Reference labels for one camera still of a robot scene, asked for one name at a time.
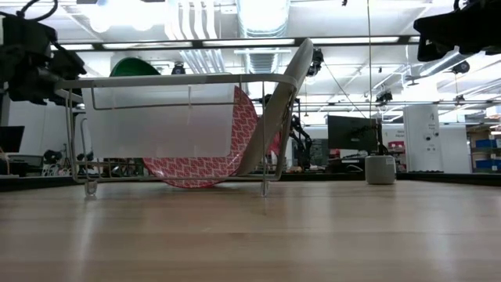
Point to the small black monitor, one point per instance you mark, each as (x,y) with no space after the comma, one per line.
(11,139)

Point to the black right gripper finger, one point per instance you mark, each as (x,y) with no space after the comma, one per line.
(434,27)
(430,51)

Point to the black ceiling camera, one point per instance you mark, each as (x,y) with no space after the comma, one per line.
(317,60)
(461,66)
(178,70)
(384,96)

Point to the white cabinet pillar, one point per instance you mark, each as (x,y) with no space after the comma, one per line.
(422,137)

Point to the green plate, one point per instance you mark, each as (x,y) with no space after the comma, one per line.
(133,67)

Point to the black background robot arm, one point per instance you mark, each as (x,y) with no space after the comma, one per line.
(301,141)

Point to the black computer monitor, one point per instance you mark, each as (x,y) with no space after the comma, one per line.
(352,133)

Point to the red white patterned plate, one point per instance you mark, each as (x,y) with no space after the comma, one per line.
(195,172)

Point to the large grey plate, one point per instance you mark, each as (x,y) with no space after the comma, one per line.
(274,117)

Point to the white plastic cutlery caddy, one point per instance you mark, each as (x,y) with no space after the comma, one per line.
(156,125)

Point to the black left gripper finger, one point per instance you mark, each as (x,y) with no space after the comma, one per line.
(70,64)
(72,98)

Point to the black overhead beam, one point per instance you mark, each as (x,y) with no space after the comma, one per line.
(195,43)

